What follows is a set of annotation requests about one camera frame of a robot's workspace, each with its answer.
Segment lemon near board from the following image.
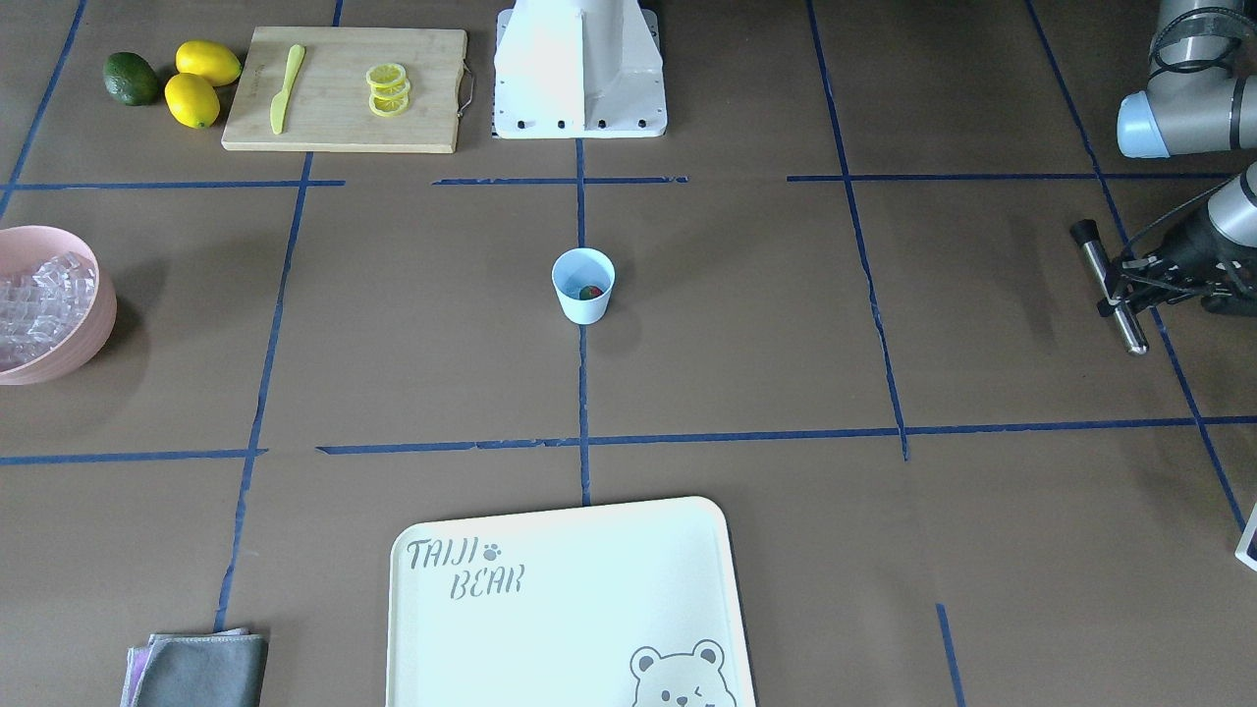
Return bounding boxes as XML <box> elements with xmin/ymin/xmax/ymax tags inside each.
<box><xmin>175</xmin><ymin>40</ymin><xmax>243</xmax><ymax>86</ymax></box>

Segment yellow plastic knife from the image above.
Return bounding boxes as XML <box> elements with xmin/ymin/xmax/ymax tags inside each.
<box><xmin>269</xmin><ymin>44</ymin><xmax>305</xmax><ymax>136</ymax></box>

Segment light blue cup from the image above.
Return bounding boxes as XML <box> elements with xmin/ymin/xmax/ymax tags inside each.
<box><xmin>551</xmin><ymin>247</ymin><xmax>616</xmax><ymax>326</ymax></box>

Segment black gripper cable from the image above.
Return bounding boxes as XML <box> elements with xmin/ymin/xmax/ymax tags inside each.
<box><xmin>1120</xmin><ymin>182</ymin><xmax>1229</xmax><ymax>260</ymax></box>

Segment pink bowl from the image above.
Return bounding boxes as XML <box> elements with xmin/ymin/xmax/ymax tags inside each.
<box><xmin>1</xmin><ymin>225</ymin><xmax>117</xmax><ymax>386</ymax></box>

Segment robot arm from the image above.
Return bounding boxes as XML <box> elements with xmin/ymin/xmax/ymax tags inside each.
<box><xmin>1099</xmin><ymin>1</ymin><xmax>1256</xmax><ymax>316</ymax></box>

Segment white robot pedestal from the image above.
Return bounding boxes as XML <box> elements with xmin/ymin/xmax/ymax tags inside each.
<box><xmin>491</xmin><ymin>1</ymin><xmax>669</xmax><ymax>138</ymax></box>

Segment grey folded cloth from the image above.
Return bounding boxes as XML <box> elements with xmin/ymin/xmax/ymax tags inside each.
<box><xmin>119</xmin><ymin>626</ymin><xmax>268</xmax><ymax>706</ymax></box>

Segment pile of ice cubes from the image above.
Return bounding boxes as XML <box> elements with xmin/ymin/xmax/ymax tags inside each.
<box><xmin>1</xmin><ymin>252</ymin><xmax>99</xmax><ymax>370</ymax></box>

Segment green avocado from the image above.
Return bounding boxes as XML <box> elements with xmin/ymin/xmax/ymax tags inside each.
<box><xmin>102</xmin><ymin>52</ymin><xmax>162</xmax><ymax>107</ymax></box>

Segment white wire cup rack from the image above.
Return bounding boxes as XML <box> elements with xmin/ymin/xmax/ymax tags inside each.
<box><xmin>1233</xmin><ymin>504</ymin><xmax>1257</xmax><ymax>572</ymax></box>

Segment lemon slices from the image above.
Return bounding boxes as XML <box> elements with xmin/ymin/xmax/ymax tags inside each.
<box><xmin>365</xmin><ymin>63</ymin><xmax>411</xmax><ymax>118</ymax></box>

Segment bamboo cutting board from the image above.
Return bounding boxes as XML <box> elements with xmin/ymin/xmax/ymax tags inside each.
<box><xmin>221</xmin><ymin>26</ymin><xmax>468</xmax><ymax>155</ymax></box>

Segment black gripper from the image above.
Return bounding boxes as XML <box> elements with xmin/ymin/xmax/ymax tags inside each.
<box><xmin>1112</xmin><ymin>211</ymin><xmax>1256</xmax><ymax>317</ymax></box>

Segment steel muddler black tip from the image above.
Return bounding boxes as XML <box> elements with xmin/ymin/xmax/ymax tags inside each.
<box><xmin>1068</xmin><ymin>219</ymin><xmax>1148</xmax><ymax>356</ymax></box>

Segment cream bear tray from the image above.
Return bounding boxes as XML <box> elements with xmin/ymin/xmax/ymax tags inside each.
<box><xmin>385</xmin><ymin>496</ymin><xmax>757</xmax><ymax>706</ymax></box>

